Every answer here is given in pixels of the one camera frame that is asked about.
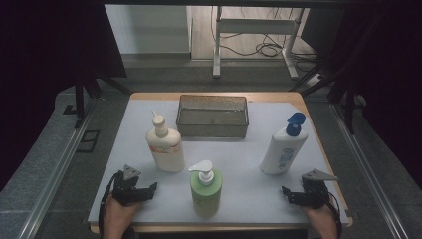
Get black floor cables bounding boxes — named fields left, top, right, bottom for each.
left=218, top=31, right=321, bottom=73

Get grey metal mesh basket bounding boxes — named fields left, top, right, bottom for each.
left=175, top=94, right=250, bottom=139

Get white metal desk frame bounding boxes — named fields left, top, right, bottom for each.
left=212, top=5, right=306, bottom=81

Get person's left hand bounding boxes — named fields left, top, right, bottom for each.
left=104, top=196, right=144, bottom=234

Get black metal stand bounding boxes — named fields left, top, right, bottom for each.
left=74, top=75, right=103, bottom=129
left=343, top=84, right=356, bottom=135

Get green pump bottle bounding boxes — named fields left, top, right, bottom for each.
left=188, top=159, right=224, bottom=220

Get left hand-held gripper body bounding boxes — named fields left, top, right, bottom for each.
left=112, top=164, right=150, bottom=207

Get person's right hand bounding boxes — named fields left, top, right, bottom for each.
left=302, top=198, right=339, bottom=235

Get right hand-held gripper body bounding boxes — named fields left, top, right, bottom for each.
left=298, top=168, right=339, bottom=210

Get white bottle with blue cap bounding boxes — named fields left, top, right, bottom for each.
left=259, top=112, right=309, bottom=176

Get right hand-held gripper black cable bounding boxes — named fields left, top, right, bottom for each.
left=326, top=191, right=343, bottom=239

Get aluminium rail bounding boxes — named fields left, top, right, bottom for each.
left=18, top=99, right=98, bottom=239
left=330, top=103, right=410, bottom=239

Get black curtain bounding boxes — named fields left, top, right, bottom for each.
left=298, top=6, right=422, bottom=190
left=0, top=0, right=127, bottom=192

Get white partition panel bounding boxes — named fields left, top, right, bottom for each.
left=105, top=4, right=192, bottom=56

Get white table mat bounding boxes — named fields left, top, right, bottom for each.
left=88, top=99, right=350, bottom=227

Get cream ribbed nozzle bottle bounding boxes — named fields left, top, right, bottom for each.
left=145, top=110, right=186, bottom=173

